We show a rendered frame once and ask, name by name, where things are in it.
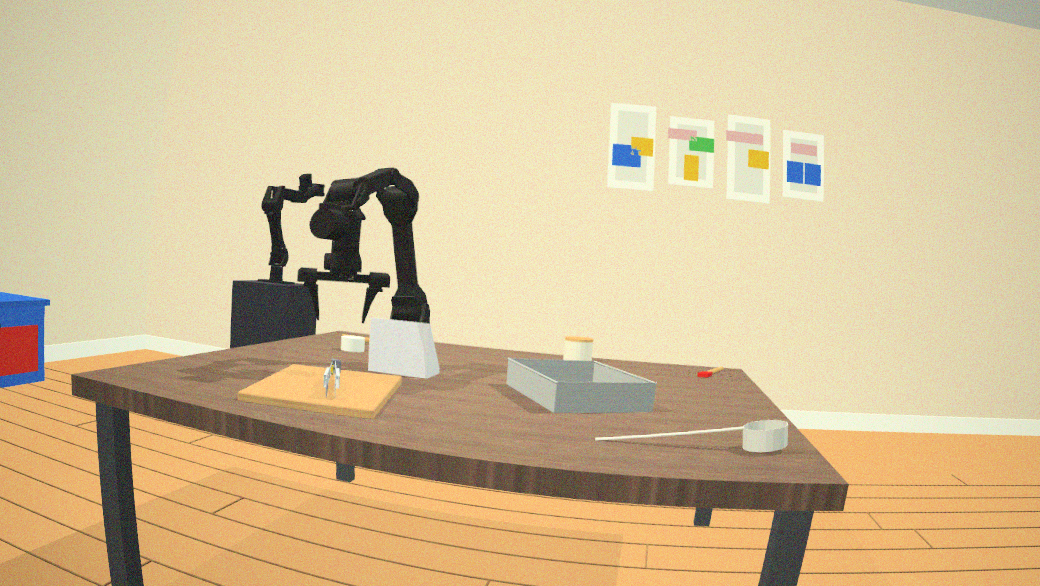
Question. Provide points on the white cylinder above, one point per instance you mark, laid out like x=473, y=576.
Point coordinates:
x=353, y=343

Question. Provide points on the white measuring scoop with long handle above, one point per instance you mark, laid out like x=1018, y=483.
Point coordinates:
x=758, y=436

